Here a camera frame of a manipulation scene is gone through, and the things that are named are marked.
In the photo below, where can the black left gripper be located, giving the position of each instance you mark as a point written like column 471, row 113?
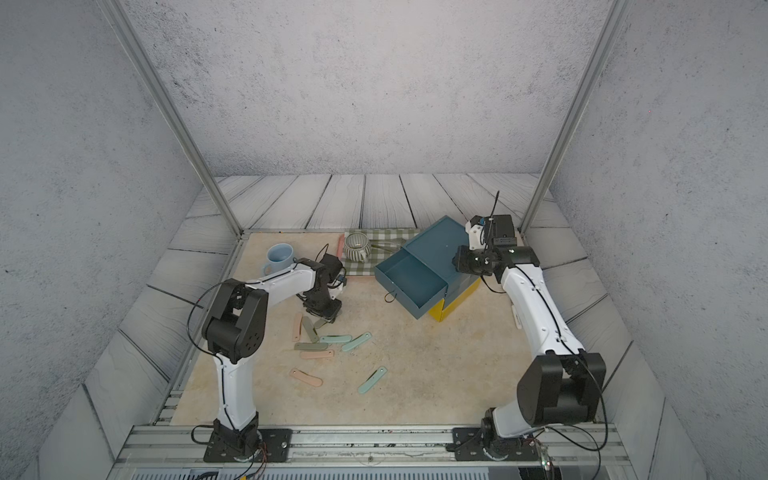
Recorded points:
column 330, row 315

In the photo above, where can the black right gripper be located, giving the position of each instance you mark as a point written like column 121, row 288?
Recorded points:
column 471, row 261

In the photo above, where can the pink fruit knife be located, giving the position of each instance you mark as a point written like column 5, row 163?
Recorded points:
column 306, row 378
column 297, row 328
column 317, row 355

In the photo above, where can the olive green fruit knife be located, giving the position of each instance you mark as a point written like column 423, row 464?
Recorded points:
column 311, row 347
column 310, row 330

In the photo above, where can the teal drawer cabinet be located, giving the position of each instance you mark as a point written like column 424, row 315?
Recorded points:
column 435, row 247

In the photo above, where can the yellow bottom drawer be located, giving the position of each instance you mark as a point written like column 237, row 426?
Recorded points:
column 440, row 311

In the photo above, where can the teal top drawer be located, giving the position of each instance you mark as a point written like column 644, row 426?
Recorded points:
column 410, row 282

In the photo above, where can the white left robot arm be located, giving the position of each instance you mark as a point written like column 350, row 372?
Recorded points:
column 235, row 327

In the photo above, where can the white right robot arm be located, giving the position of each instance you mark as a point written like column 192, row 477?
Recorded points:
column 564, row 382

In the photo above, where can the mint fruit knife left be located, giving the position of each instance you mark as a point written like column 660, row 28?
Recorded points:
column 336, row 339

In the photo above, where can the mint fruit knife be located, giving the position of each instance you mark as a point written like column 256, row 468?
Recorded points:
column 336, row 339
column 356, row 342
column 372, row 380

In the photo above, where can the mint fruit knife middle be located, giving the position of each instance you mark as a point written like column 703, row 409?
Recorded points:
column 356, row 342

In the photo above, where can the pink fruit knife front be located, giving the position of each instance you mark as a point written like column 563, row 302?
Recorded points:
column 306, row 378

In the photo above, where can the mint fruit knife front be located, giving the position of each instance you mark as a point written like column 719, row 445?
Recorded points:
column 372, row 380

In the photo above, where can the pink plastic tray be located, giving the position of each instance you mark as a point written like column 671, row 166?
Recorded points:
column 340, row 246

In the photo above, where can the green checkered cloth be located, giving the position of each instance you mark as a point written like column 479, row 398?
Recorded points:
column 384, row 242

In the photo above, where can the light blue ceramic mug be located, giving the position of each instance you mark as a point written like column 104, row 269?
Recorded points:
column 278, row 257

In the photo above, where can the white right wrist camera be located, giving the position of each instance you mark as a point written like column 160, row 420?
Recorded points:
column 475, row 229

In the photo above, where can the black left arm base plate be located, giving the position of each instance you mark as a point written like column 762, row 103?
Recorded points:
column 246, row 445

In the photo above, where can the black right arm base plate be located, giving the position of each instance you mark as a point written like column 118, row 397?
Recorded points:
column 495, row 447

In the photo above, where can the aluminium front rail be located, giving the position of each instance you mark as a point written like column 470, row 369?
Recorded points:
column 377, row 452

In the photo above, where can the grey aluminium corner post right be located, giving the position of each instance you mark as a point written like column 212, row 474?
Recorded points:
column 595, row 65

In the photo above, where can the grey aluminium corner post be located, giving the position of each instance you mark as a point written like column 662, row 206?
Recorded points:
column 132, row 46
column 595, row 65

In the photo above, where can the grey aluminium corner post left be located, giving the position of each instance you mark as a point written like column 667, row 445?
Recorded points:
column 132, row 46

